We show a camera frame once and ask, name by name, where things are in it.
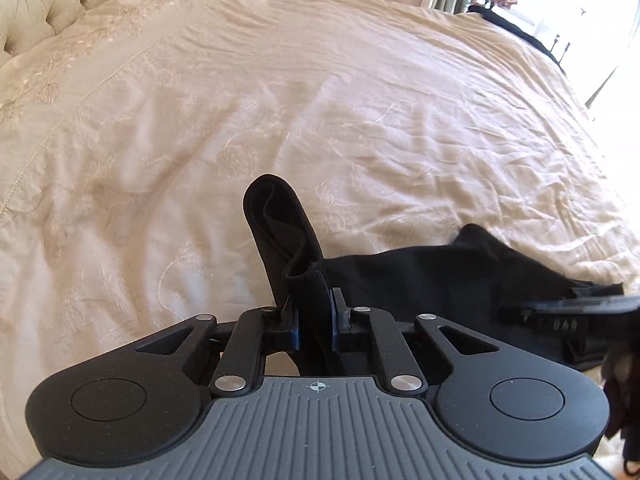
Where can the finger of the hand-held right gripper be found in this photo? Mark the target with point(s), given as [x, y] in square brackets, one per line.
[515, 316]

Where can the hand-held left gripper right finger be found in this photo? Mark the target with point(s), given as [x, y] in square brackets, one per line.
[336, 332]

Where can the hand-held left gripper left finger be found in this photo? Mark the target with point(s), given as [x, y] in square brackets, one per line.
[295, 332]

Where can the black pants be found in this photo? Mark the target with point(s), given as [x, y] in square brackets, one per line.
[300, 220]

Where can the dark cloth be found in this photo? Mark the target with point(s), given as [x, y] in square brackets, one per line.
[622, 395]

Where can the cream embroidered bedspread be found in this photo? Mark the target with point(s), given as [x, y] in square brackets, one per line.
[200, 110]

